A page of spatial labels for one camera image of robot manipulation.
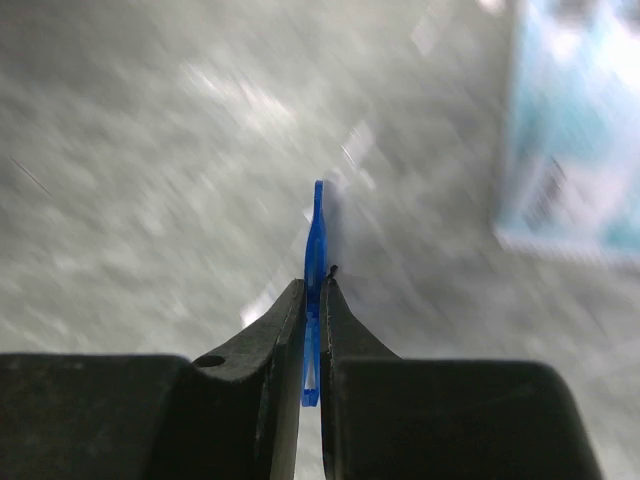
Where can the light blue mask packet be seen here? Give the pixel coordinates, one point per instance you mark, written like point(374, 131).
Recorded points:
point(569, 185)

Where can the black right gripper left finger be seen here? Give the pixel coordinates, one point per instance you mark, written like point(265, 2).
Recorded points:
point(258, 373)

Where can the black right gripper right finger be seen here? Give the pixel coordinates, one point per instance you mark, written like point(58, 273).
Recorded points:
point(350, 419)

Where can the blue plastic tweezers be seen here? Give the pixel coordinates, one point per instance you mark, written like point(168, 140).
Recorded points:
point(315, 268)

